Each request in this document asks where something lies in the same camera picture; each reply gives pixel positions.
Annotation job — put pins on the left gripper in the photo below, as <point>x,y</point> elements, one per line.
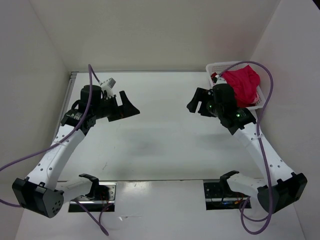
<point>126,110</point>

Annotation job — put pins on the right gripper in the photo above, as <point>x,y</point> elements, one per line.
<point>201,94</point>

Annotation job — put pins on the magenta t shirt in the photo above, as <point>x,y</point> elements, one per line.
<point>244,82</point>

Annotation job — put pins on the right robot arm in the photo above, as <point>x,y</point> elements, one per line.
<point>280,185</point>

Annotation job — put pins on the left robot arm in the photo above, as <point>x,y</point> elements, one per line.
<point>40,191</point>

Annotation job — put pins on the dark red t shirt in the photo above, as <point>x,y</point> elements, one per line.
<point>214,77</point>

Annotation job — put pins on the white plastic basket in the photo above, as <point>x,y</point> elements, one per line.
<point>218,67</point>

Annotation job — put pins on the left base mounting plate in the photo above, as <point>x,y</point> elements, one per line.
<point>105,198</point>

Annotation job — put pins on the base mounting plate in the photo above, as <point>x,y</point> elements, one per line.
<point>105,198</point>
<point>215,199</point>

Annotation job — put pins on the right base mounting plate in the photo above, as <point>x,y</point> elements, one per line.
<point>215,199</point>

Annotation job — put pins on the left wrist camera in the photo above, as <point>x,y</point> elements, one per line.
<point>108,84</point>

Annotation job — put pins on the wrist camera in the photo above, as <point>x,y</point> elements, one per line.
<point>108,84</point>
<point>220,80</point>

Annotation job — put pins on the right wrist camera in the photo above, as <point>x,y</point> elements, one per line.
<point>220,80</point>

